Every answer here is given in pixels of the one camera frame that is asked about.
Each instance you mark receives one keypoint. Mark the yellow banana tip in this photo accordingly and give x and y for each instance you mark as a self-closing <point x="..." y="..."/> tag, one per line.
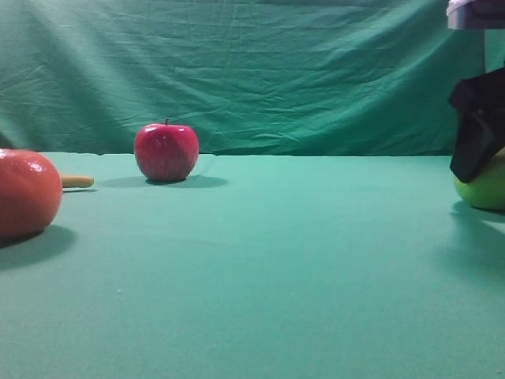
<point x="76" y="181"/>

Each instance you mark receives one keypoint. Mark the red apple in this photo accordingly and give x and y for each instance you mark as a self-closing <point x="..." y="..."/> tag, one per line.
<point x="165" y="152"/>

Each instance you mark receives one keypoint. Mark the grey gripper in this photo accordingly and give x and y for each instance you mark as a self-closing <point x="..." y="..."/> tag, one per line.
<point x="477" y="101"/>

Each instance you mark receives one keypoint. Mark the green pear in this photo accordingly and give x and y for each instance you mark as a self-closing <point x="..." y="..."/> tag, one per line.
<point x="486" y="191"/>

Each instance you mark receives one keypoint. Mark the orange tangerine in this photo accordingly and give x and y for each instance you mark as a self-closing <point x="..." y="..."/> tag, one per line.
<point x="31" y="193"/>

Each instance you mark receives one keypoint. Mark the green backdrop cloth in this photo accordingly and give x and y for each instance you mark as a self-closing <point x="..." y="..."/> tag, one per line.
<point x="304" y="78"/>

